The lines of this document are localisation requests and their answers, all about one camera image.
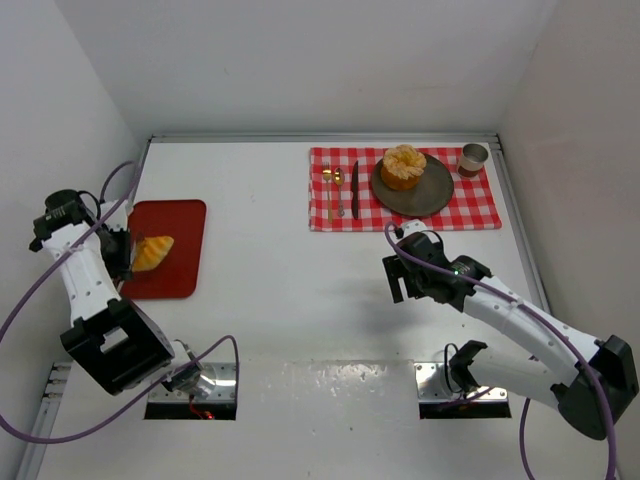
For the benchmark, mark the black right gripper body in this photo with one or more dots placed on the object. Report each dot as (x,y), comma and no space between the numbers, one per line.
(397,279)

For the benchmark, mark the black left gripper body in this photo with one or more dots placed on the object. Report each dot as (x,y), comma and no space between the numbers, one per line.
(123,253)

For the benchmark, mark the round sugared bread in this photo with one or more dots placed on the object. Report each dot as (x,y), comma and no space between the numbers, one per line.
(402,167)

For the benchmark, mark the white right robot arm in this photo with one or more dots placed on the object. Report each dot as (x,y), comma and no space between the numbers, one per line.
(570,371)

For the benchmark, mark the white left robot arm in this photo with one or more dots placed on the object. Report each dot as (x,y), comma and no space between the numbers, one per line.
(110,337)

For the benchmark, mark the orange croissant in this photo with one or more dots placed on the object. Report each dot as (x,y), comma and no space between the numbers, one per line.
(153,252)

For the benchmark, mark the red cutting board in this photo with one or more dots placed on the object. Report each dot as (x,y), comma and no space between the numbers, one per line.
(176,277)

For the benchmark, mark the dark round plate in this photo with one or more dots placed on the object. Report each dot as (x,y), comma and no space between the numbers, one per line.
(432,193)

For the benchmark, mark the red checkered cloth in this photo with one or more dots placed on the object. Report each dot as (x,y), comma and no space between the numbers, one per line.
(472,206)

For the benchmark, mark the black knife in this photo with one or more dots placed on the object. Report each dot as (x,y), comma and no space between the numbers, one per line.
(355,191)

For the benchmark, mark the silver spoon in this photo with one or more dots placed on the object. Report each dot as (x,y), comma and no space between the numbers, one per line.
(338,178)

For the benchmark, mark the gold fork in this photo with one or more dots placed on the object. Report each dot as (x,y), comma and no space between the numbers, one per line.
(327,174)

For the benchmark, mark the metal cup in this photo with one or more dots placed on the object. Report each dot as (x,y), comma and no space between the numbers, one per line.
(471,160)

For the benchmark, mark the metal base plate right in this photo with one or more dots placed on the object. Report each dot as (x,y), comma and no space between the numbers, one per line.
(432,388)

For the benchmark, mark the metal base plate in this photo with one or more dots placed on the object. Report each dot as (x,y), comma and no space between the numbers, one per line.
(216,384)
(432,388)

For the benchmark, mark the metal base plate left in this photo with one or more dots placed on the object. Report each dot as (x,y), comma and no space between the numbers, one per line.
(216,384)

